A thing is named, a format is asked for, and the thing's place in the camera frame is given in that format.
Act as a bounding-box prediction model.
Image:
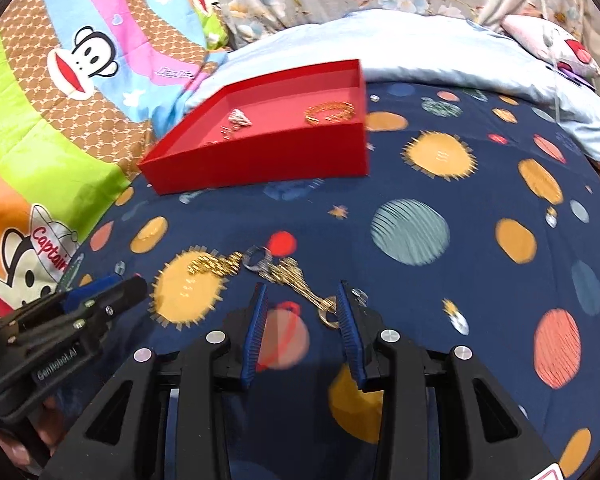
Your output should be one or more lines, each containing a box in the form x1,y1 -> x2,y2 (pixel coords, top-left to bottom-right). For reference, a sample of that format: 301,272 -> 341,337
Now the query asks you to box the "person's left hand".
0,395 -> 73,466

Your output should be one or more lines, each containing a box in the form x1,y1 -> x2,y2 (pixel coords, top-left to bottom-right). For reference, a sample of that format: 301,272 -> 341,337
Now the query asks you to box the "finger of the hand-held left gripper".
55,272 -> 121,311
75,276 -> 149,331

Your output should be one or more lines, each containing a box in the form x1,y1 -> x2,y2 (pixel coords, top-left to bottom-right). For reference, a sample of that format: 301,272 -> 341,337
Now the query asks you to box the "red cardboard box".
137,59 -> 370,196

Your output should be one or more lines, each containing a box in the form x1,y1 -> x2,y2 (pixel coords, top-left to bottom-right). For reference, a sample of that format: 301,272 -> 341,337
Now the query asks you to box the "thin gold pendant necklace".
265,256 -> 341,328

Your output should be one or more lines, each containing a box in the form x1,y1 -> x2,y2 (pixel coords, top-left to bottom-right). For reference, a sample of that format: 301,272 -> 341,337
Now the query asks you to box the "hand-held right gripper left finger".
40,282 -> 268,480

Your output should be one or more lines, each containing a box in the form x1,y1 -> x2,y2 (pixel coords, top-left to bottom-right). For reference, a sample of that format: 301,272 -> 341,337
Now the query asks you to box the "navy planet printed blanket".
55,80 -> 600,480

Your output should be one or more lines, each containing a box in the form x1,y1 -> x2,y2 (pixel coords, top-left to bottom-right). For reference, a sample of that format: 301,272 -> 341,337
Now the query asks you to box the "pink printed pillow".
500,14 -> 600,78

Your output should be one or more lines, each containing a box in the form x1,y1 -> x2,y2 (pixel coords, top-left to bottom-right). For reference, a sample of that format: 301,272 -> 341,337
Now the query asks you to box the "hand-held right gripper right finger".
336,281 -> 566,480

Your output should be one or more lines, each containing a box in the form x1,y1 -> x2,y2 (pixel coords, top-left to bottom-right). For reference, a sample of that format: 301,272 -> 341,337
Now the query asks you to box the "gold chain with coin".
187,251 -> 243,275

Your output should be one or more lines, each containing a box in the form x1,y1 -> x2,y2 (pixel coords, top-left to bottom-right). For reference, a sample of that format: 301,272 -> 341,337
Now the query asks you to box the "light blue quilt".
200,7 -> 600,176

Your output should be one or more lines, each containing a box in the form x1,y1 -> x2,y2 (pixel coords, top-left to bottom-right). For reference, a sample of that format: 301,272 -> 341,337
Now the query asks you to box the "cartoon monkey printed blanket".
0,0 -> 231,321

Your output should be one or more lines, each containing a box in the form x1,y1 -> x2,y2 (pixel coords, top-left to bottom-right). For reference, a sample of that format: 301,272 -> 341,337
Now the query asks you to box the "gold chain link bracelet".
304,101 -> 356,125

